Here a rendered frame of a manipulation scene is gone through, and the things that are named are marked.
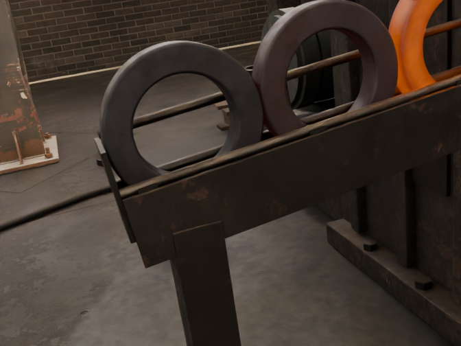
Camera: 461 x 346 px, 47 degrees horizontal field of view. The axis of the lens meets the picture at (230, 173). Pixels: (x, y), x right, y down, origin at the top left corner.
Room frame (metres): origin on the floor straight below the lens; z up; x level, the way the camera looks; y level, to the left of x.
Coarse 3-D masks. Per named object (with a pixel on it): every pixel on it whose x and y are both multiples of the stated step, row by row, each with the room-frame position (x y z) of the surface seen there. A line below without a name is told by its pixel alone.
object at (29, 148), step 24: (0, 0) 2.90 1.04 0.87; (0, 24) 2.89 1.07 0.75; (0, 48) 2.88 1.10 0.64; (0, 72) 2.88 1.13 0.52; (24, 72) 3.19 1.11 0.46; (0, 96) 2.87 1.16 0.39; (24, 96) 2.89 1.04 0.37; (0, 120) 2.86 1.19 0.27; (24, 120) 2.89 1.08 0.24; (0, 144) 2.85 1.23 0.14; (24, 144) 2.88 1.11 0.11; (48, 144) 3.14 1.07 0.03; (0, 168) 2.76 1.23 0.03; (24, 168) 2.76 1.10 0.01
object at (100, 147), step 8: (96, 144) 0.58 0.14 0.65; (104, 152) 0.53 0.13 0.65; (104, 160) 0.53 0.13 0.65; (104, 168) 0.57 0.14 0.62; (112, 176) 0.53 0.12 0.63; (112, 184) 0.53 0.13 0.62; (120, 200) 0.53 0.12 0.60; (120, 208) 0.53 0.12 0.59; (128, 224) 0.53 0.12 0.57; (128, 232) 0.53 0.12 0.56
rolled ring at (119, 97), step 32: (128, 64) 0.57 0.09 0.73; (160, 64) 0.57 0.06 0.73; (192, 64) 0.58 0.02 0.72; (224, 64) 0.59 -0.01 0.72; (128, 96) 0.56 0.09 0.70; (224, 96) 0.62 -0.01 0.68; (256, 96) 0.60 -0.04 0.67; (128, 128) 0.56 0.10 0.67; (256, 128) 0.60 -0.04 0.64; (128, 160) 0.55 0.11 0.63
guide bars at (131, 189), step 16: (448, 80) 0.65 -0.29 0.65; (400, 96) 0.63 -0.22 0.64; (416, 96) 0.63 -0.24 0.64; (352, 112) 0.61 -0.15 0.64; (368, 112) 0.61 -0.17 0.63; (304, 128) 0.59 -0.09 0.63; (320, 128) 0.60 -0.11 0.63; (256, 144) 0.58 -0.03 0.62; (272, 144) 0.58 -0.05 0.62; (208, 160) 0.56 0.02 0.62; (224, 160) 0.56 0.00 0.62; (160, 176) 0.55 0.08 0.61; (176, 176) 0.55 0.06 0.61; (128, 192) 0.53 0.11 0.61
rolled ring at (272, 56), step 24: (336, 0) 0.63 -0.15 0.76; (288, 24) 0.61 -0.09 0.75; (312, 24) 0.62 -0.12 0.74; (336, 24) 0.63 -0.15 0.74; (360, 24) 0.64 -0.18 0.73; (264, 48) 0.62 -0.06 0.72; (288, 48) 0.61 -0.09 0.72; (360, 48) 0.66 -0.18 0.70; (384, 48) 0.65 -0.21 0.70; (264, 72) 0.60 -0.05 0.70; (384, 72) 0.65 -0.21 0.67; (264, 96) 0.60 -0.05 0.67; (360, 96) 0.66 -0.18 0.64; (384, 96) 0.65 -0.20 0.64; (264, 120) 0.62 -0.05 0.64; (288, 120) 0.61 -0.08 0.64
